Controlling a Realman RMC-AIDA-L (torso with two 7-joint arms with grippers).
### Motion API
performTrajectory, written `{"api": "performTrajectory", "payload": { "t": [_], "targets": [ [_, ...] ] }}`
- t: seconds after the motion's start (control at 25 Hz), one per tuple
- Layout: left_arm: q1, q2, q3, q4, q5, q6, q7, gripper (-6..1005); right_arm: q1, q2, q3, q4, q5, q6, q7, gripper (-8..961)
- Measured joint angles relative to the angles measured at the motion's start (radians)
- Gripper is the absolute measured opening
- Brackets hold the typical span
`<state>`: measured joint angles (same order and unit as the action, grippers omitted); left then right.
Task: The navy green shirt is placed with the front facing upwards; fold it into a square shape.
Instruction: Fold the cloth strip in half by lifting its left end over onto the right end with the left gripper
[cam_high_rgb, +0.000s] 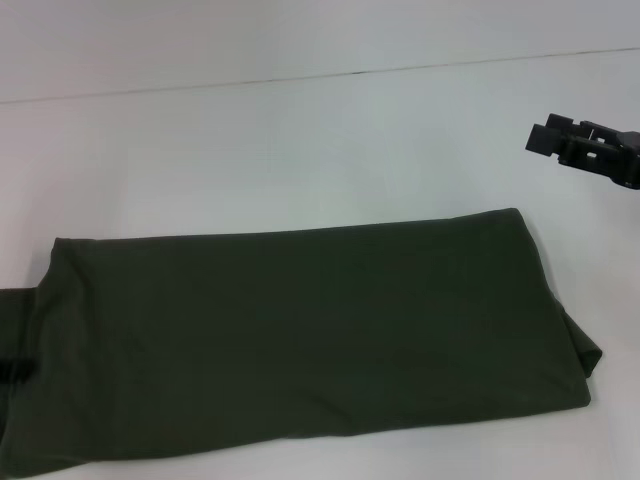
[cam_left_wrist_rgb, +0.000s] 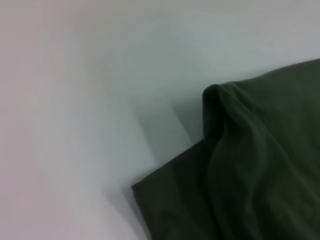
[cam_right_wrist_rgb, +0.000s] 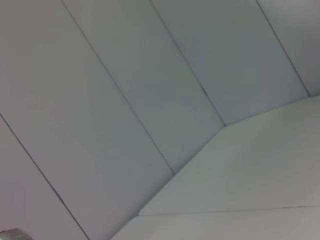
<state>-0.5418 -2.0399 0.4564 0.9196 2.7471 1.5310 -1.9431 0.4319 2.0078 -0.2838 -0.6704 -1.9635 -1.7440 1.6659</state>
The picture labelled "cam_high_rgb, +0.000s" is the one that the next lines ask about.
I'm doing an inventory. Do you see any dark green FREE! t-shirt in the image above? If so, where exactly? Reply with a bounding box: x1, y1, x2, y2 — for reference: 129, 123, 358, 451
0, 206, 605, 480

